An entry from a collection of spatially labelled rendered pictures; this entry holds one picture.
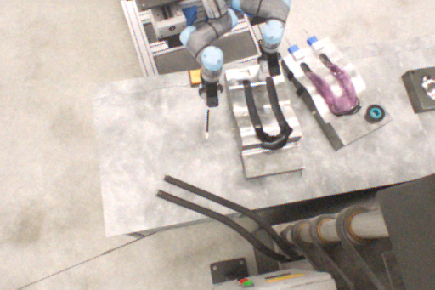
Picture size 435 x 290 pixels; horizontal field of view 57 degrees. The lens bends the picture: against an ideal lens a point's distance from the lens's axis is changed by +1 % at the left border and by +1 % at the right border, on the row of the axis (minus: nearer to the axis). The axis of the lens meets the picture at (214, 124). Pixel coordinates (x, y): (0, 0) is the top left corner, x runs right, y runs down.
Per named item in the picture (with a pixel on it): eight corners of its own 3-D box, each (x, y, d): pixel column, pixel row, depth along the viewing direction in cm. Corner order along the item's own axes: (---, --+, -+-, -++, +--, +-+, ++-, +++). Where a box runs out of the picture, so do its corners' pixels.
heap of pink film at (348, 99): (302, 74, 187) (306, 67, 179) (333, 59, 190) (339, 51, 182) (331, 121, 180) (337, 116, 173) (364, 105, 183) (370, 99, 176)
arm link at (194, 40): (200, 26, 152) (219, 47, 150) (177, 42, 149) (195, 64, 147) (201, 15, 144) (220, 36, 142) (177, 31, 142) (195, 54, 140)
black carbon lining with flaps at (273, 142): (240, 82, 183) (242, 73, 174) (273, 76, 184) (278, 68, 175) (256, 154, 173) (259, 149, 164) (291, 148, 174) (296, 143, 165)
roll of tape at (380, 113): (365, 104, 178) (369, 101, 175) (383, 110, 177) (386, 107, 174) (361, 120, 176) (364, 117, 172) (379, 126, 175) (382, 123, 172)
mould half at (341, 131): (279, 63, 194) (285, 52, 184) (324, 42, 199) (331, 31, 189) (336, 151, 182) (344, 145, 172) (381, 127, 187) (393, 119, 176)
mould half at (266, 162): (223, 78, 190) (226, 65, 178) (275, 71, 193) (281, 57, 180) (245, 180, 176) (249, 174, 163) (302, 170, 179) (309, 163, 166)
